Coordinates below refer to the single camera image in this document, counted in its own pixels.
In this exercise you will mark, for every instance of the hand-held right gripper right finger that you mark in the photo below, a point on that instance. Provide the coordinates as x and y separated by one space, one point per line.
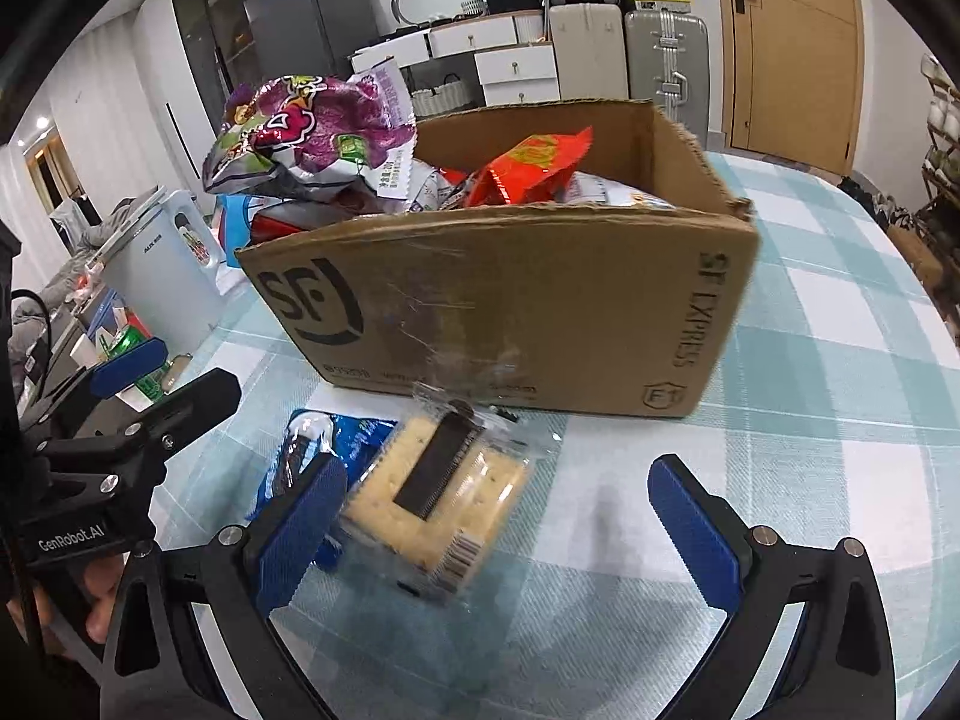
697 532

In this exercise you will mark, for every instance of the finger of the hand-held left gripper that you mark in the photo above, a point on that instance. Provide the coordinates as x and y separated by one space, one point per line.
195 401
127 366

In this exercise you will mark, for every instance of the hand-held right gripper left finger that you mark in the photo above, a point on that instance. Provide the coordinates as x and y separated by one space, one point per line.
300 532

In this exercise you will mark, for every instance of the clear cracker pack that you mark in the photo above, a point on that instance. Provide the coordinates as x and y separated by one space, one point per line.
390 487

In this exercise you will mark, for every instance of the blue snack packet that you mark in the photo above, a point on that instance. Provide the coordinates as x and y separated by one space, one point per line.
352 435

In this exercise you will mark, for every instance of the small dark red snack packet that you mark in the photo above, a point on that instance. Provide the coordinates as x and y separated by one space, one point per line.
300 221

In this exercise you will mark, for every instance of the brown cardboard box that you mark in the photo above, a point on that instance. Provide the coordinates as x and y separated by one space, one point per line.
525 300

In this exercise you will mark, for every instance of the purple snack bag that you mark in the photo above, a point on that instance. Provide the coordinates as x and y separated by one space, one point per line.
300 127

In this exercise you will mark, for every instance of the silver red snack bag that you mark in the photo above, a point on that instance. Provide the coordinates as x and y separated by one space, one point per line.
439 187

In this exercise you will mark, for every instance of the red white snack bag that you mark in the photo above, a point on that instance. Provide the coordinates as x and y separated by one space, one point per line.
615 191

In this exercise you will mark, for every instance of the orange red snack bag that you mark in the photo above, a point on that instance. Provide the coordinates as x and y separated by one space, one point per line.
525 165

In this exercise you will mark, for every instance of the person's left hand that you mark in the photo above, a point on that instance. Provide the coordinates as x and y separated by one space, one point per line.
101 592

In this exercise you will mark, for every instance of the green drink can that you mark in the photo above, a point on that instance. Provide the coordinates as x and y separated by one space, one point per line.
126 345

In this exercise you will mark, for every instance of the white floor appliance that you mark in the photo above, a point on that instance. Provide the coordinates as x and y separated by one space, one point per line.
157 277

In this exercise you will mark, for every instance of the checked teal white tablecloth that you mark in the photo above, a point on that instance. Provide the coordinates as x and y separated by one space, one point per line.
787 465

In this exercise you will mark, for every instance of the blue cartoon tote bag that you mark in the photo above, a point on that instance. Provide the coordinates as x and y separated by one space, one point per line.
232 221

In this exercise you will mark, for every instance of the dark glass cabinet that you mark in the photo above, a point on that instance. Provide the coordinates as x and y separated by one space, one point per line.
210 30

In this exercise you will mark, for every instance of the small cardboard floor box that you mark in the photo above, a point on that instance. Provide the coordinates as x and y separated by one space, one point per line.
919 259

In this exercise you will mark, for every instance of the dark grey refrigerator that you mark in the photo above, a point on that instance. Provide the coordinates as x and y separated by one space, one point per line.
300 15

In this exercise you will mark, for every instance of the white woven basket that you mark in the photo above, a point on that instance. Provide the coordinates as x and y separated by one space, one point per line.
442 97

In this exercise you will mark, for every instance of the wooden shoe rack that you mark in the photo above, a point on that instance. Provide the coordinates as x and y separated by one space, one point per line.
941 165

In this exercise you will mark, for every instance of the white drawer cabinet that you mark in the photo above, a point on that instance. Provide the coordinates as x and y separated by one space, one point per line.
517 64

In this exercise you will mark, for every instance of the silver suitcase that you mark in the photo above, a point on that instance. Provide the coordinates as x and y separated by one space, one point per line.
664 60

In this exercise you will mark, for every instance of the wooden door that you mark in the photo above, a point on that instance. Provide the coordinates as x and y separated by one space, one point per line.
795 52

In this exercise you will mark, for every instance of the cream suitcase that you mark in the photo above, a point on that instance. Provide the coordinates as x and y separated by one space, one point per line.
585 52

